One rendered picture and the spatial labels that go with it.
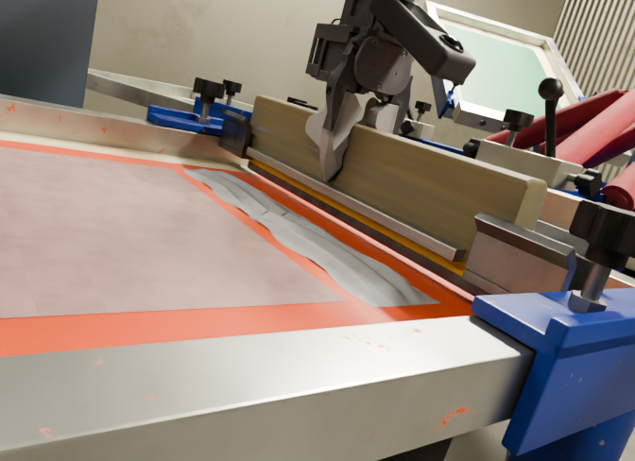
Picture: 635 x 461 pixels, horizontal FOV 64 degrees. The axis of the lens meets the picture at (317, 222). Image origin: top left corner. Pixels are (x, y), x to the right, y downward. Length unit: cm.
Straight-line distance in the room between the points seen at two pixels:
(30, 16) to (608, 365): 80
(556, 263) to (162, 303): 24
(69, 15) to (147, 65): 227
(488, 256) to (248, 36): 297
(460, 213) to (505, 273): 7
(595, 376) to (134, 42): 297
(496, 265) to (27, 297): 28
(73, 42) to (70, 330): 67
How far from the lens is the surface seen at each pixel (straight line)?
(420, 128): 120
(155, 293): 29
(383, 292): 37
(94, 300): 28
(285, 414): 17
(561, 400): 29
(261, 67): 331
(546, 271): 36
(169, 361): 17
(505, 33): 243
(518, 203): 38
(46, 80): 88
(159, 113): 73
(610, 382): 33
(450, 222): 42
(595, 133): 99
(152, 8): 314
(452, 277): 43
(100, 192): 47
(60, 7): 88
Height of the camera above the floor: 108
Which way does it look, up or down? 14 degrees down
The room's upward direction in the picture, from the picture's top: 15 degrees clockwise
